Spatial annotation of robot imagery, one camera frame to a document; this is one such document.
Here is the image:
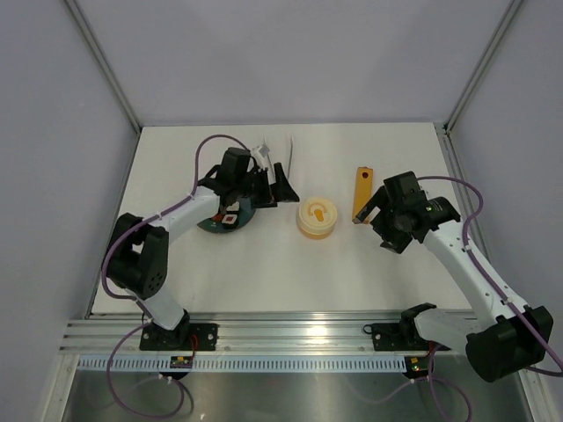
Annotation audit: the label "yellow rectangular cutlery case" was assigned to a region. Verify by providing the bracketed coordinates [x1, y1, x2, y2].
[352, 167, 374, 224]

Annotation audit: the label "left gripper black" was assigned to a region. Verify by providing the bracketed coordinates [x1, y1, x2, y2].
[235, 164, 298, 210]

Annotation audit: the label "purple cable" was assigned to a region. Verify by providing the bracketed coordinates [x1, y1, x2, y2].
[101, 134, 252, 417]
[351, 175, 563, 422]

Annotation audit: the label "blue ceramic plate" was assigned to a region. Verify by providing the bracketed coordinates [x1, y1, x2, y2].
[198, 198, 256, 234]

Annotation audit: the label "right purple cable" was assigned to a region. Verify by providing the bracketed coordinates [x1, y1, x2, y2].
[351, 175, 563, 422]

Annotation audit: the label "cream round lid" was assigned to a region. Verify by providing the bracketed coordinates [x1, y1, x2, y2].
[297, 197, 338, 226]

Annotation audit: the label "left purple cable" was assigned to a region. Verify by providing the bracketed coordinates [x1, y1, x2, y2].
[101, 134, 252, 417]

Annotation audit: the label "sushi roll red centre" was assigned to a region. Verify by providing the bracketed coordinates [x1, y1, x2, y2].
[221, 214, 238, 229]

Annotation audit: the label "metal serving tongs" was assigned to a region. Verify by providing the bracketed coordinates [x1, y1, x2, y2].
[262, 135, 295, 178]

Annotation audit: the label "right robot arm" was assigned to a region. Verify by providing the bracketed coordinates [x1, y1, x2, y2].
[353, 186, 553, 382]

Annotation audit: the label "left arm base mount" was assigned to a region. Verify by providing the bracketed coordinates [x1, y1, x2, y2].
[139, 311, 219, 352]

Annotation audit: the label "white slotted cable duct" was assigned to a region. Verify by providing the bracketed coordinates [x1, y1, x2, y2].
[77, 354, 406, 374]

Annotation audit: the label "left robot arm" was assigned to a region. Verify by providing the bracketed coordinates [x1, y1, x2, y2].
[103, 147, 300, 350]

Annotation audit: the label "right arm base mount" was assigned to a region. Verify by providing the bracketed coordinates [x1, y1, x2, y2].
[362, 302, 436, 353]

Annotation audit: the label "aluminium frame rail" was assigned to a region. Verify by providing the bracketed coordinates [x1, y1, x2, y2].
[59, 310, 476, 356]

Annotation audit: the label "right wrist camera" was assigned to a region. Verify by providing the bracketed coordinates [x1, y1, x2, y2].
[384, 171, 422, 206]

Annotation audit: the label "yellow round lunch box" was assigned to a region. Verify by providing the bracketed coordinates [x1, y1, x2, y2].
[297, 221, 335, 240]

